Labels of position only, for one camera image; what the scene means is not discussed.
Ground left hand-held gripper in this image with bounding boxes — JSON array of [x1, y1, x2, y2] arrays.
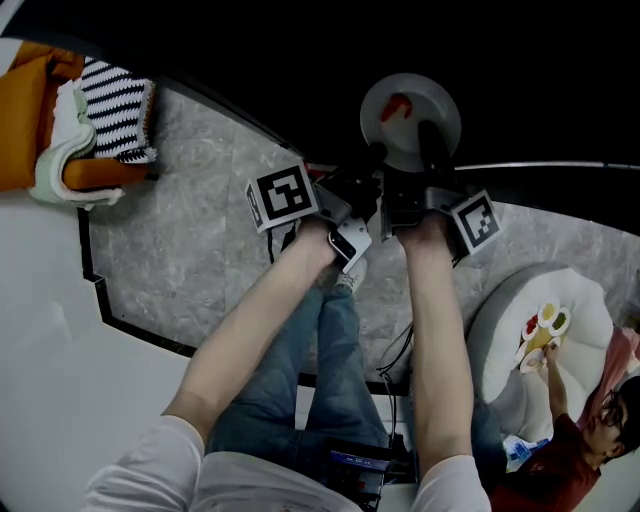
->
[[245, 141, 389, 275]]

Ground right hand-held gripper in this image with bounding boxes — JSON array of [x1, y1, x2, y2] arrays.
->
[[379, 120, 503, 256]]

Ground white round plate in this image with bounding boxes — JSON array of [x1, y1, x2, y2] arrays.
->
[[359, 72, 462, 172]]

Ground orange shrimp food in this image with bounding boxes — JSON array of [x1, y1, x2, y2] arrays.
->
[[380, 93, 415, 124]]

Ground cluster of small food dishes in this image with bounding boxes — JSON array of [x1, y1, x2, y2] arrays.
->
[[514, 298, 572, 374]]

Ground person's right forearm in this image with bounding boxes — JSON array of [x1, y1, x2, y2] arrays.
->
[[397, 214, 476, 481]]

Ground person's left forearm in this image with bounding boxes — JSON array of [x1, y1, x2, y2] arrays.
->
[[162, 217, 341, 444]]

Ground person's right white shoe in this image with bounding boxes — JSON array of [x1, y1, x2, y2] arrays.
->
[[334, 257, 369, 294]]

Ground person's blue jeans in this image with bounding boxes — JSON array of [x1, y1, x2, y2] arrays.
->
[[207, 284, 391, 481]]

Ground yellow round tray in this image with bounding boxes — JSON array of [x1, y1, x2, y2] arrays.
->
[[527, 322, 564, 359]]

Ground black white striped blanket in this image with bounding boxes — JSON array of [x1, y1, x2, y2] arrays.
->
[[79, 56, 160, 165]]

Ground white round pouf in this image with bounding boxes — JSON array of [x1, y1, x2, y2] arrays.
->
[[467, 267, 615, 441]]

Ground orange sofa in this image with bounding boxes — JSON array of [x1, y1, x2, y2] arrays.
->
[[0, 42, 154, 194]]

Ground pink armchair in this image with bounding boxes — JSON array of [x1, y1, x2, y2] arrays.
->
[[584, 324, 640, 426]]

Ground pale green white blanket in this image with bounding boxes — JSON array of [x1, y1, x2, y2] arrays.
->
[[28, 77, 125, 211]]

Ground black screen device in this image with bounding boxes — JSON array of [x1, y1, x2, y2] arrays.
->
[[322, 439, 411, 512]]

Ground white blue printed packet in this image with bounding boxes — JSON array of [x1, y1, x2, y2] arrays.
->
[[502, 434, 551, 474]]

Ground orange cushion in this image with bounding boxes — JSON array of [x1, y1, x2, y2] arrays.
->
[[0, 62, 64, 194], [9, 42, 86, 91]]

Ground person's white shirt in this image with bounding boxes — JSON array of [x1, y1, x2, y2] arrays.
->
[[82, 414, 494, 512]]

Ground black cable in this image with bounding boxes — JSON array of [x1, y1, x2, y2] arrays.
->
[[377, 322, 416, 451], [267, 222, 296, 266]]

